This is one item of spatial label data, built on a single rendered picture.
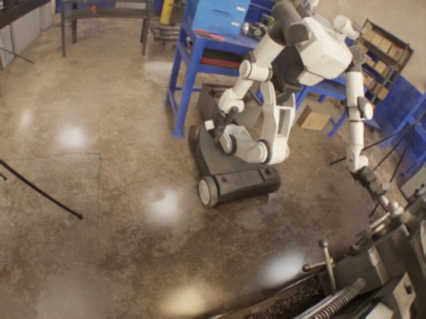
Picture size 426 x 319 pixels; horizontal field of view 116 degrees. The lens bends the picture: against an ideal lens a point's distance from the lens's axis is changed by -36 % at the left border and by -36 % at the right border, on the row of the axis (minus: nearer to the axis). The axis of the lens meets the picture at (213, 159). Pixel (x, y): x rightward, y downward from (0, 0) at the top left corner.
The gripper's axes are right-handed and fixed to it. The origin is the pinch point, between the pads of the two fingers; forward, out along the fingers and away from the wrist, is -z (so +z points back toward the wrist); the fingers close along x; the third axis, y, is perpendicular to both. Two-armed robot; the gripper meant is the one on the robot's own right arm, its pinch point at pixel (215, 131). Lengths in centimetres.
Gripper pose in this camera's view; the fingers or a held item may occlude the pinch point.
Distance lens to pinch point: 127.2
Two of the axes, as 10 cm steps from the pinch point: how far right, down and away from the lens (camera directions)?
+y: 9.2, -0.1, 4.0
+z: 3.4, -5.1, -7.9
